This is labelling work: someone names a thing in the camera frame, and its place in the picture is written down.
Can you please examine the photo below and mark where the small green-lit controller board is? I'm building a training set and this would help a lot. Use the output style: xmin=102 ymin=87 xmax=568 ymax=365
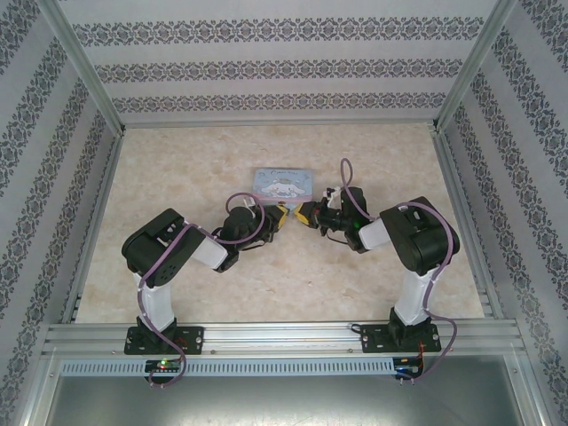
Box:
xmin=145 ymin=359 xmax=183 ymax=374

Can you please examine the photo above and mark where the aluminium frame post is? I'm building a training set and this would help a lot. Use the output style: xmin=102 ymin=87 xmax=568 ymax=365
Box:
xmin=37 ymin=0 xmax=128 ymax=134
xmin=428 ymin=0 xmax=520 ymax=133

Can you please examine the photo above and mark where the aluminium side frame rail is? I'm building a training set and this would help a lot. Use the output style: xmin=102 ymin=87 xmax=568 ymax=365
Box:
xmin=430 ymin=128 xmax=505 ymax=320
xmin=61 ymin=130 xmax=128 ymax=324

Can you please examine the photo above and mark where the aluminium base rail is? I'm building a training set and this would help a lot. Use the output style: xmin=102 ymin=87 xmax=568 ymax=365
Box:
xmin=42 ymin=319 xmax=527 ymax=357

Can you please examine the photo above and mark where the grey slotted cable duct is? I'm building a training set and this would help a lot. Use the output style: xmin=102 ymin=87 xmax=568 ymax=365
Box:
xmin=59 ymin=357 xmax=396 ymax=376

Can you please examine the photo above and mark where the blue pink cartoon tin box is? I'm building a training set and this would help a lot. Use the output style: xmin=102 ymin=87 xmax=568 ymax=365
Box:
xmin=249 ymin=166 xmax=314 ymax=213

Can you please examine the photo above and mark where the grey metal sheet panel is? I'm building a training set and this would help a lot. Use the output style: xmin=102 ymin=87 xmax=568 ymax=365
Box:
xmin=46 ymin=375 xmax=523 ymax=426

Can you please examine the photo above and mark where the small blue-lit controller board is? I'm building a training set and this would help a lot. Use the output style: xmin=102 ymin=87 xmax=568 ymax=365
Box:
xmin=393 ymin=357 xmax=425 ymax=375

